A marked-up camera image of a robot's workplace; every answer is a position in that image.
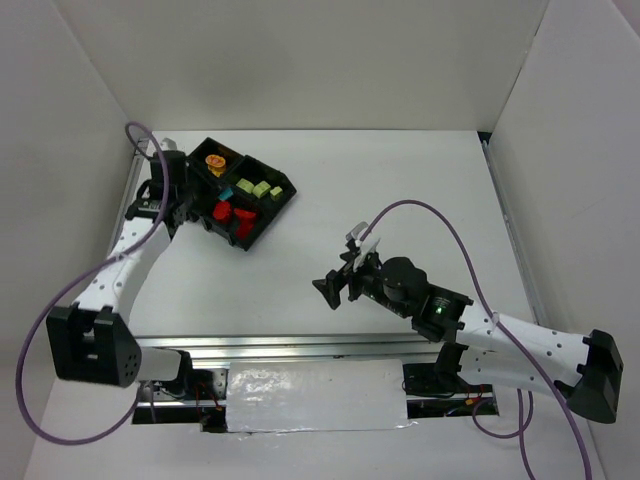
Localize yellow flower-print arch brick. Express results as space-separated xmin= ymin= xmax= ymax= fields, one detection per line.
xmin=205 ymin=154 xmax=227 ymax=177

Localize red curved arch brick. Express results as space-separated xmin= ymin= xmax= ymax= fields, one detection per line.
xmin=212 ymin=201 xmax=233 ymax=225

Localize small teal square brick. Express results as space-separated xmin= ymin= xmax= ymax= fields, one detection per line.
xmin=219 ymin=188 xmax=233 ymax=201

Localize light green square brick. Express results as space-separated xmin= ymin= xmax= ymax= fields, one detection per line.
xmin=269 ymin=186 xmax=284 ymax=202

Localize red curved slope brick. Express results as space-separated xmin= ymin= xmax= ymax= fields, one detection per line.
xmin=234 ymin=208 xmax=258 ymax=223

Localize light green curved brick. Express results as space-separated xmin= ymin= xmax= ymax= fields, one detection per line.
xmin=252 ymin=181 xmax=271 ymax=199

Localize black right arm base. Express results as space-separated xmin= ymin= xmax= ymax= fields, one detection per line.
xmin=402 ymin=358 xmax=498 ymax=420

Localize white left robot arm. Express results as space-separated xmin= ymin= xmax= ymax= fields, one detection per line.
xmin=46 ymin=150 xmax=193 ymax=390

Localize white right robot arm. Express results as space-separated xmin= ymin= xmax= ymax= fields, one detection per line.
xmin=312 ymin=253 xmax=624 ymax=424

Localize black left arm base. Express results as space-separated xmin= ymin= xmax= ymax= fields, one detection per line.
xmin=132 ymin=352 xmax=229 ymax=433

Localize black four-compartment bin tray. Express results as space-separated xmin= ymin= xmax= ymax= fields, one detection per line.
xmin=187 ymin=137 xmax=297 ymax=251

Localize white foam cover panel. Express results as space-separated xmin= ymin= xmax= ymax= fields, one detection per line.
xmin=226 ymin=360 xmax=409 ymax=433

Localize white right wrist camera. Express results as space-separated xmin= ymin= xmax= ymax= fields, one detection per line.
xmin=346 ymin=221 xmax=380 ymax=272

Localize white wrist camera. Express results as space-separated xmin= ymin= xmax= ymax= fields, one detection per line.
xmin=346 ymin=221 xmax=380 ymax=272
xmin=160 ymin=138 xmax=180 ymax=153

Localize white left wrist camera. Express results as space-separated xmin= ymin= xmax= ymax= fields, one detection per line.
xmin=160 ymin=138 xmax=180 ymax=153

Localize aluminium front rail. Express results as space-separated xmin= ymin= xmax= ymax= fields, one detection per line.
xmin=137 ymin=333 xmax=441 ymax=363

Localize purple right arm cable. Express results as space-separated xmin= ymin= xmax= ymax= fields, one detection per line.
xmin=362 ymin=199 xmax=594 ymax=480

